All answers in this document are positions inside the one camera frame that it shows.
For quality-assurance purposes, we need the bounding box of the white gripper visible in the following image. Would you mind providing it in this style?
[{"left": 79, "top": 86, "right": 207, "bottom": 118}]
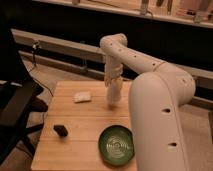
[{"left": 104, "top": 64, "right": 123, "bottom": 88}]

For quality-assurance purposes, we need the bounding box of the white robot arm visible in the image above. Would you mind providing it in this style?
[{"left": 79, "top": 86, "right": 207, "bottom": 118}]
[{"left": 100, "top": 34, "right": 195, "bottom": 171}]

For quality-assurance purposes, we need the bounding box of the dark eraser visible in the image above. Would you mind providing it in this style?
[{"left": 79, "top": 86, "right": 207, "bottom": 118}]
[{"left": 53, "top": 125, "right": 68, "bottom": 137}]

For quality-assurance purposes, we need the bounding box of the white crumpled cloth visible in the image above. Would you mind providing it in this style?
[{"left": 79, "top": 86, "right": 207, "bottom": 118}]
[{"left": 73, "top": 91, "right": 91, "bottom": 103}]

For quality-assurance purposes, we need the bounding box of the green ribbed bowl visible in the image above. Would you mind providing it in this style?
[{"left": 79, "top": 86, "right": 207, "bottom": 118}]
[{"left": 98, "top": 125, "right": 135, "bottom": 167}]

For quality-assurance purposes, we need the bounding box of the black office chair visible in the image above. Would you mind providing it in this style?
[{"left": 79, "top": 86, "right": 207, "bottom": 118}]
[{"left": 0, "top": 19, "right": 48, "bottom": 165}]

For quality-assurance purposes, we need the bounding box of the black hanging cable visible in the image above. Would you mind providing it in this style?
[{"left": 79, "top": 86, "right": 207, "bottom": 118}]
[{"left": 30, "top": 40, "right": 55, "bottom": 98}]

